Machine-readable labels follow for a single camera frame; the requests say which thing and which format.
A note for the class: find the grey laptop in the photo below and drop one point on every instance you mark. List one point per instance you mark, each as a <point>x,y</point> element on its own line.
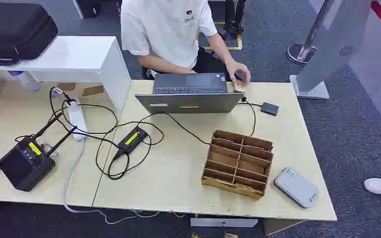
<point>190,98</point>

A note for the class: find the black power adapter brick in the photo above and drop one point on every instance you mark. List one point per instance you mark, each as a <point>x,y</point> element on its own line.
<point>132,140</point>

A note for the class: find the wooden card box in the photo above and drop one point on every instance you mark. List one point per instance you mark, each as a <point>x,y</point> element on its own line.
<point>238,163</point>

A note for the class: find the small black hard drive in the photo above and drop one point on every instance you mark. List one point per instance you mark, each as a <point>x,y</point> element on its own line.
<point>269,108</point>

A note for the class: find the person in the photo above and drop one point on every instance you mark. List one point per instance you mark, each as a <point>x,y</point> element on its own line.
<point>167,29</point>

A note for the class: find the black tripod stand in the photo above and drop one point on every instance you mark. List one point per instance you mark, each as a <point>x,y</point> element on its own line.
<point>231,18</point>

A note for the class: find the white power strip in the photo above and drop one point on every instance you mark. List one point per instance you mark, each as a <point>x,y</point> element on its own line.
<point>76,120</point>

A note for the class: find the white side table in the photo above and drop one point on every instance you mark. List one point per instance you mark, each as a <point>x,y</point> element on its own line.
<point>75,59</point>

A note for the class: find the grey kiosk stand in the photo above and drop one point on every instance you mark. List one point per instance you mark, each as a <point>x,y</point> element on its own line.
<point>331,42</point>

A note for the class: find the plastic water bottle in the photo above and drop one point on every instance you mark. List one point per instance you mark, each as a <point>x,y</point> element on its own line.
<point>28,81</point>

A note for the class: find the black router with antennas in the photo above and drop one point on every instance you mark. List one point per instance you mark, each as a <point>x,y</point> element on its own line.
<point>26,163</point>

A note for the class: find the black carrying case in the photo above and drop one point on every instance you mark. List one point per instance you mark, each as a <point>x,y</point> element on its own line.
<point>11,31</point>

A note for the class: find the chrome stanchion post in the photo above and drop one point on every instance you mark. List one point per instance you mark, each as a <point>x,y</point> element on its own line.
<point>305,42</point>

